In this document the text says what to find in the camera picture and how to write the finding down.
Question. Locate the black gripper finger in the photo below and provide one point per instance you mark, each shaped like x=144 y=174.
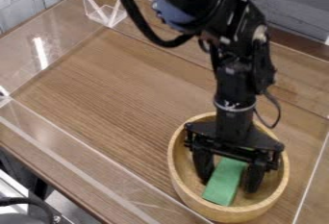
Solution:
x=254 y=176
x=203 y=163

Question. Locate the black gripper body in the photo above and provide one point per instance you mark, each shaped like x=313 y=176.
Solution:
x=248 y=147

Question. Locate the green rectangular block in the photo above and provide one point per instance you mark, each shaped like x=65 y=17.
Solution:
x=223 y=183

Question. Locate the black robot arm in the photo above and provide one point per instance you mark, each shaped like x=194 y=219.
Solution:
x=231 y=31

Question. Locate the brown wooden bowl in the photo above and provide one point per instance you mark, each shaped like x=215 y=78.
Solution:
x=247 y=206

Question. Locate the clear acrylic enclosure walls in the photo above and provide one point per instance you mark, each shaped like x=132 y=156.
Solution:
x=95 y=98

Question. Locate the clear acrylic corner bracket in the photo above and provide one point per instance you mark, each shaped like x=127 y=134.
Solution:
x=107 y=15

